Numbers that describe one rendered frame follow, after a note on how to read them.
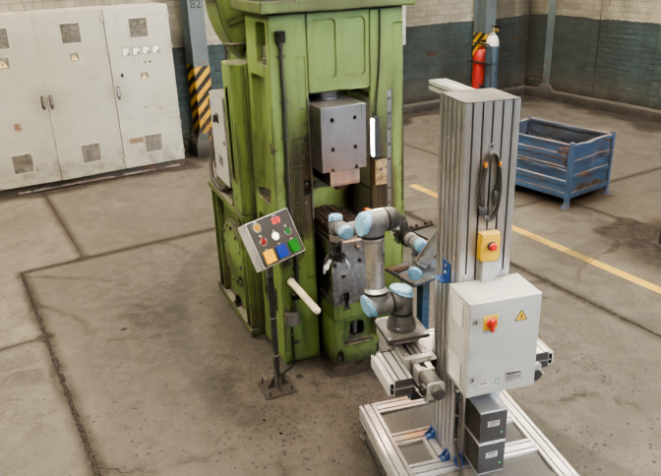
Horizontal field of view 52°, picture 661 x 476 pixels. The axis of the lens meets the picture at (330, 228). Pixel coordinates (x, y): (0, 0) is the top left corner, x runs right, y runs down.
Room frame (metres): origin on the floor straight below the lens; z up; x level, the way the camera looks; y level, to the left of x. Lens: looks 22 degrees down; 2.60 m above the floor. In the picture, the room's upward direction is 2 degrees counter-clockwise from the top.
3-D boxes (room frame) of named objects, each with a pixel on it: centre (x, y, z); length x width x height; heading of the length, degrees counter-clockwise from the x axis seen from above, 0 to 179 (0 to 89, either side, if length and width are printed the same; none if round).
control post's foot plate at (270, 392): (3.70, 0.38, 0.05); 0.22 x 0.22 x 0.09; 23
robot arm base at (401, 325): (3.02, -0.34, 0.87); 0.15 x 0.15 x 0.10
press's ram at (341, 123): (4.20, -0.06, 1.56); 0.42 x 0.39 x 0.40; 23
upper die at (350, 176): (4.18, -0.02, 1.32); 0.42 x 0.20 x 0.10; 23
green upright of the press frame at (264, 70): (4.21, 0.31, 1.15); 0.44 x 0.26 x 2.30; 23
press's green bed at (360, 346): (4.21, -0.07, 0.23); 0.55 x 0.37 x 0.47; 23
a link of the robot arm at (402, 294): (3.02, -0.34, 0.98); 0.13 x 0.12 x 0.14; 112
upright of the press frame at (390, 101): (4.47, -0.31, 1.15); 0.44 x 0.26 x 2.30; 23
